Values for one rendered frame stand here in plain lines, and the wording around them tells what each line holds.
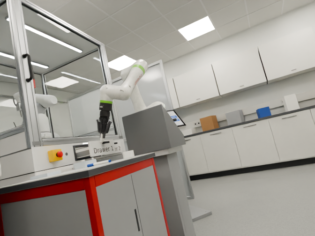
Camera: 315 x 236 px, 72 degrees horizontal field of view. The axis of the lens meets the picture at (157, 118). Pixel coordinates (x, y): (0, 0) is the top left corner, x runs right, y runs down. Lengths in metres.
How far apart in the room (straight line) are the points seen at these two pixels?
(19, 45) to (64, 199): 1.08
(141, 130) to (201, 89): 3.25
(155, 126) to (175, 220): 0.68
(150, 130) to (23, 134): 0.81
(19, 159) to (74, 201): 0.70
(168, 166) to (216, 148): 2.75
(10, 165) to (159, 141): 0.95
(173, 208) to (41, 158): 0.94
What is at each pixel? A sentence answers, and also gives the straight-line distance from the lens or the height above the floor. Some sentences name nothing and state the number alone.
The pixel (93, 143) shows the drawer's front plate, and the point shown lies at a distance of 1.63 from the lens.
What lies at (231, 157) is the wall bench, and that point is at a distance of 4.30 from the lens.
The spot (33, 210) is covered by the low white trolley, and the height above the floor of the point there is 0.64.
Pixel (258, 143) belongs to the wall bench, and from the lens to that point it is 4.23.
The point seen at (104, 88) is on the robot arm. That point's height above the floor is 1.27.
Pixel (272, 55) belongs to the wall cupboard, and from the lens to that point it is 4.73.
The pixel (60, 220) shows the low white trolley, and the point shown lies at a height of 0.59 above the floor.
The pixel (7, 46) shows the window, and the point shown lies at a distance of 1.80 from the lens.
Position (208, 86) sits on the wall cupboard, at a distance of 4.75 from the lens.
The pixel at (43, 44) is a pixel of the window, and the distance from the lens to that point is 1.88.
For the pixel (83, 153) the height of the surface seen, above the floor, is 0.85.
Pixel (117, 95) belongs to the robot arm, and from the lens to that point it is 1.59.
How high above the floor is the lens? 0.78
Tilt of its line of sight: 8 degrees up
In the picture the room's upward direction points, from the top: 13 degrees counter-clockwise
